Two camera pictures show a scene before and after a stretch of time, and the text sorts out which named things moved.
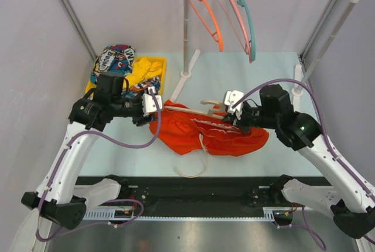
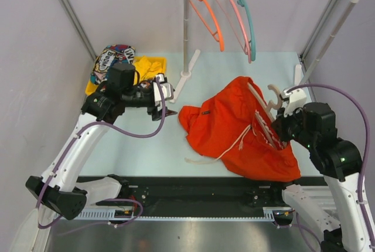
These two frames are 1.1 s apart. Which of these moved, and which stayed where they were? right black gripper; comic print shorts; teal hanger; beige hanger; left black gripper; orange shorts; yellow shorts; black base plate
Moved: orange shorts; right black gripper; left black gripper; beige hanger
Stayed: comic print shorts; black base plate; yellow shorts; teal hanger
